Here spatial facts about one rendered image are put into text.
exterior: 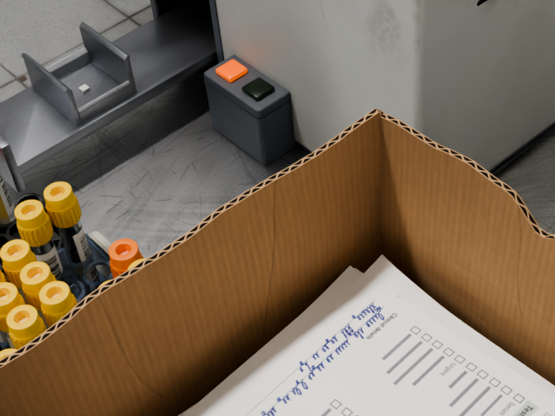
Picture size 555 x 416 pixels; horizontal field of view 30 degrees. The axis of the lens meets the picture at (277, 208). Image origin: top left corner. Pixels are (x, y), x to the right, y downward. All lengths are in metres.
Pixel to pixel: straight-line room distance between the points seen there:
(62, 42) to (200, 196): 1.72
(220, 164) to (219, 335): 0.22
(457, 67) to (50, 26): 1.91
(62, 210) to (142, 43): 0.25
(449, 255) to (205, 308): 0.13
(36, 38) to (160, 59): 1.69
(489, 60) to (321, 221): 0.16
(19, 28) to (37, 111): 1.75
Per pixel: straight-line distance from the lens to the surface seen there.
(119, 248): 0.52
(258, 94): 0.68
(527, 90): 0.68
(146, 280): 0.47
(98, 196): 0.71
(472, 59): 0.61
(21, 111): 0.73
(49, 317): 0.51
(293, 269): 0.54
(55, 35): 2.42
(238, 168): 0.71
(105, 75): 0.74
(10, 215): 0.67
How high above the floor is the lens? 1.36
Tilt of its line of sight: 46 degrees down
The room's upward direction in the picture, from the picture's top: 7 degrees counter-clockwise
